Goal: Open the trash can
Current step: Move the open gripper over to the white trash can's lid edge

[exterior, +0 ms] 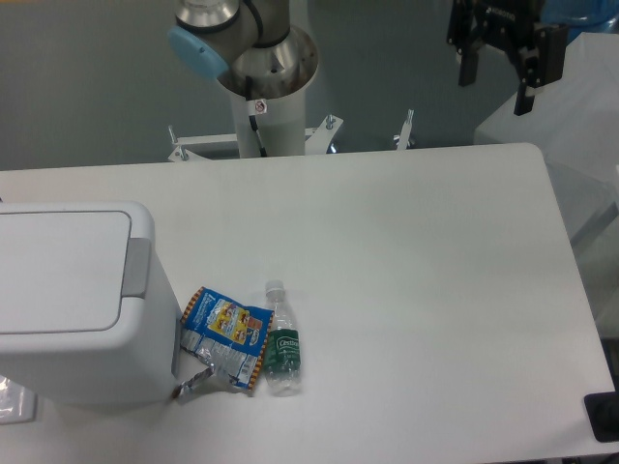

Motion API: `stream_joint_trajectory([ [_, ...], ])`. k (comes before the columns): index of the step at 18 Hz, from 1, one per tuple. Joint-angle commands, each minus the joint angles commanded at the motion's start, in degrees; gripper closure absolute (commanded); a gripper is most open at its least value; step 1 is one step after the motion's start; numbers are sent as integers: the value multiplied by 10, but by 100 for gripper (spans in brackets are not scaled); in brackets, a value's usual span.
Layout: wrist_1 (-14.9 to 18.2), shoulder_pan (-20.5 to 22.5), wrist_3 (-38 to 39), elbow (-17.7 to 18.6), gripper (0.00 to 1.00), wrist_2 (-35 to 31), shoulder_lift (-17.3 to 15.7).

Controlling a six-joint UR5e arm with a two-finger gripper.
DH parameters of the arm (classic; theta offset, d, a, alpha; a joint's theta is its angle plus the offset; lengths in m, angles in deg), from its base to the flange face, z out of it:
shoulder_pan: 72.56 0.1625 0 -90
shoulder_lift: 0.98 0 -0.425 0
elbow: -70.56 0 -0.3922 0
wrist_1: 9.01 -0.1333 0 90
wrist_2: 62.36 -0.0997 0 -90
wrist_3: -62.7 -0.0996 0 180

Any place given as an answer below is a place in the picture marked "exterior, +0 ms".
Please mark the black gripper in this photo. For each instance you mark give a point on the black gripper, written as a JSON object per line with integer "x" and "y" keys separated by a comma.
{"x": 541, "y": 48}

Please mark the white trash can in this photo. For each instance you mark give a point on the white trash can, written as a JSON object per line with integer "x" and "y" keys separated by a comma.
{"x": 88, "y": 315}

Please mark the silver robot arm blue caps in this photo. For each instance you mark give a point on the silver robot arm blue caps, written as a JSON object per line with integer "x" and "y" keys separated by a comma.
{"x": 252, "y": 49}

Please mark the white covered box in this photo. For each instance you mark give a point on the white covered box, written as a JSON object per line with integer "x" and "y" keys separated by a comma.
{"x": 574, "y": 123}

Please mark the blue water jug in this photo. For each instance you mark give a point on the blue water jug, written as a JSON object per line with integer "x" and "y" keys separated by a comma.
{"x": 582, "y": 16}

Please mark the silver table clamp bolt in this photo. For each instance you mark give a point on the silver table clamp bolt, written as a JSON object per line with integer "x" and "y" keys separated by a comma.
{"x": 404, "y": 139}

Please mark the black device at table edge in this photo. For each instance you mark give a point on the black device at table edge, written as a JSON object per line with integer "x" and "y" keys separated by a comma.
{"x": 602, "y": 411}

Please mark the clear bottle green label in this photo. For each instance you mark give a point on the clear bottle green label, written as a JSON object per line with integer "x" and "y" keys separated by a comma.
{"x": 282, "y": 358}

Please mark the blue snack wrapper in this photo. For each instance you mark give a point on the blue snack wrapper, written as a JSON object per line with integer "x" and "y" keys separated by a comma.
{"x": 229, "y": 336}

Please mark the small silver foil wrapper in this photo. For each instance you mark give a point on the small silver foil wrapper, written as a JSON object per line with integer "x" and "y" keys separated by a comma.
{"x": 189, "y": 389}

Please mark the clear plastic bag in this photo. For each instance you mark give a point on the clear plastic bag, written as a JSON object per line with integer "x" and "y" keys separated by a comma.
{"x": 17, "y": 404}

